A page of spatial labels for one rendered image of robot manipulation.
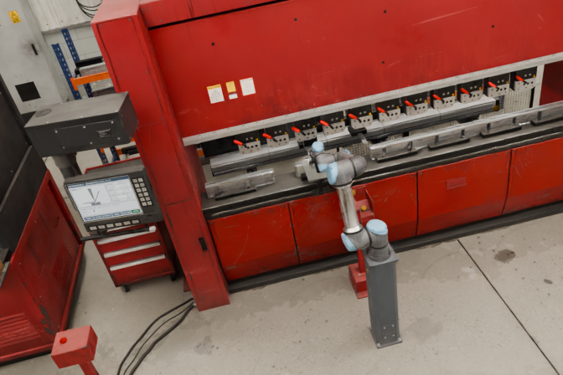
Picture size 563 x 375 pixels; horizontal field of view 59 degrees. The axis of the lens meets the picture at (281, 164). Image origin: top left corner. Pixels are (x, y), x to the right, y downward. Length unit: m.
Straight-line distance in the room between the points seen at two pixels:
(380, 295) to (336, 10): 1.77
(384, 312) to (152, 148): 1.79
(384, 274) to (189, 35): 1.84
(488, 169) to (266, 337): 2.06
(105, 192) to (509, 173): 2.91
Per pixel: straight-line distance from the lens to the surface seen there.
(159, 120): 3.11
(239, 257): 3.90
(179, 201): 3.42
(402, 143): 3.78
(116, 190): 2.90
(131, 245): 4.14
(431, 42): 3.51
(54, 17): 7.64
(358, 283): 3.89
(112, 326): 4.33
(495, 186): 4.21
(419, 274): 4.08
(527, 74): 3.97
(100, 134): 2.75
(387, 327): 3.52
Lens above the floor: 2.96
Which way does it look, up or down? 33 degrees down
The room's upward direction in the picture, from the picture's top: 11 degrees counter-clockwise
